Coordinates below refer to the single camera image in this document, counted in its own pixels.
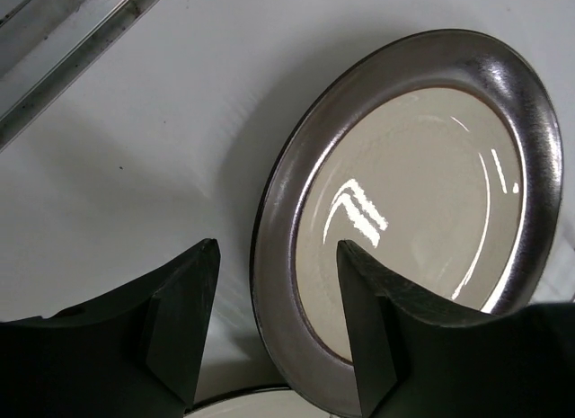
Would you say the metal table edge rail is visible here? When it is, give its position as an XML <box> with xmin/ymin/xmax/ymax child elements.
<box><xmin>1</xmin><ymin>0</ymin><xmax>159</xmax><ymax>147</ymax></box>

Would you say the beige plate with brown rim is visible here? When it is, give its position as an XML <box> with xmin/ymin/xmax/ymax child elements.
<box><xmin>250</xmin><ymin>29</ymin><xmax>563</xmax><ymax>416</ymax></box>

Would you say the cream plate with tree drawing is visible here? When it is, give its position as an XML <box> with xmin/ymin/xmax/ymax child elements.
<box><xmin>186</xmin><ymin>387</ymin><xmax>332</xmax><ymax>418</ymax></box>

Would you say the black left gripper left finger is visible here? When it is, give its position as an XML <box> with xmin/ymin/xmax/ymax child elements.
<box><xmin>1</xmin><ymin>239</ymin><xmax>220</xmax><ymax>417</ymax></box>

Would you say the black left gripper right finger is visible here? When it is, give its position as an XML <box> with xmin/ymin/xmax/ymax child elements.
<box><xmin>337</xmin><ymin>240</ymin><xmax>574</xmax><ymax>417</ymax></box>

